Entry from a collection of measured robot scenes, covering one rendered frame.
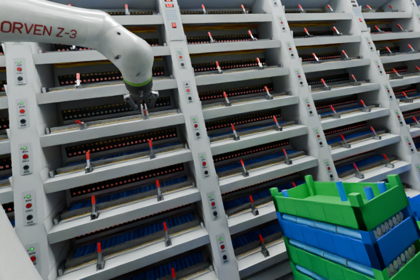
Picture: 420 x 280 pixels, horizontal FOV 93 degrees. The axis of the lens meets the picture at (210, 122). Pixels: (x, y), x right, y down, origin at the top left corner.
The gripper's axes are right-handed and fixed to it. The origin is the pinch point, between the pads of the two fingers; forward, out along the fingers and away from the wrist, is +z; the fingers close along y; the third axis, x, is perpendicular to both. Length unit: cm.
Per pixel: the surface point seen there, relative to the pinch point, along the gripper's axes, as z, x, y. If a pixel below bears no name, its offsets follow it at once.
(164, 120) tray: 7.6, -3.0, 8.4
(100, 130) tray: 7.7, -3.1, -19.9
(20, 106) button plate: 4.2, 12.0, -47.9
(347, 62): 4, 16, 136
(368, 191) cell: -38, -52, 52
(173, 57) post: 1.1, 29.0, 18.8
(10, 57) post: 0, 34, -50
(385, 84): 6, -3, 163
